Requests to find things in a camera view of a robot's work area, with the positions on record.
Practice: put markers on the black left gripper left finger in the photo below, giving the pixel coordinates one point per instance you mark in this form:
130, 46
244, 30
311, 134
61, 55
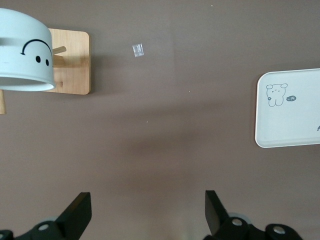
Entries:
72, 220

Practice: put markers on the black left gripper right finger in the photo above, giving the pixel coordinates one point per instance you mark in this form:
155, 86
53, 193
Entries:
216, 217

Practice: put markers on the white mug with smiley face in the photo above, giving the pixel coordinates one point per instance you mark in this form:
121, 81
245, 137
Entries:
22, 62

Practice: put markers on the wooden cup rack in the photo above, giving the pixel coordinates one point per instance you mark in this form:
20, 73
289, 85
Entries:
75, 75

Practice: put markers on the brown paper table cover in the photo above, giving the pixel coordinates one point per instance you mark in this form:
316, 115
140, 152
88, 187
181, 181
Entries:
160, 150

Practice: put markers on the cream tray with bear print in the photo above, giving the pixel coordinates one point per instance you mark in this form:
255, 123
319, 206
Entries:
287, 120

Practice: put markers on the clear tape piece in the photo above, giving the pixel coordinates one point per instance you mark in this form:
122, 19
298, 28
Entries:
138, 50

